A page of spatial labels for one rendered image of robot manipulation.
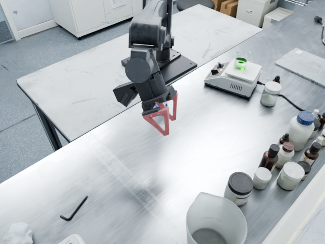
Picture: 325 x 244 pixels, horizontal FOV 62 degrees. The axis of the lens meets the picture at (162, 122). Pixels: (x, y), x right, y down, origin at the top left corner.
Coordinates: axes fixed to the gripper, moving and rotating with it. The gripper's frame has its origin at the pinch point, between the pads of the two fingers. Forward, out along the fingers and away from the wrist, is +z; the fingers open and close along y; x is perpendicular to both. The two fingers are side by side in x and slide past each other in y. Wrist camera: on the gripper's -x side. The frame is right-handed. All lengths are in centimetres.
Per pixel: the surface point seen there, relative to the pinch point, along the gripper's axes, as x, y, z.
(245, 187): 14.8, 3.0, 21.5
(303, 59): 47, -74, 13
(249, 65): 24, -49, 2
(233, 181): 11.9, 2.2, 19.8
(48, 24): -194, -253, -81
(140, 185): -14.7, 2.7, 15.1
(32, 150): -141, -85, 22
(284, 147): 27.0, -10.8, 20.2
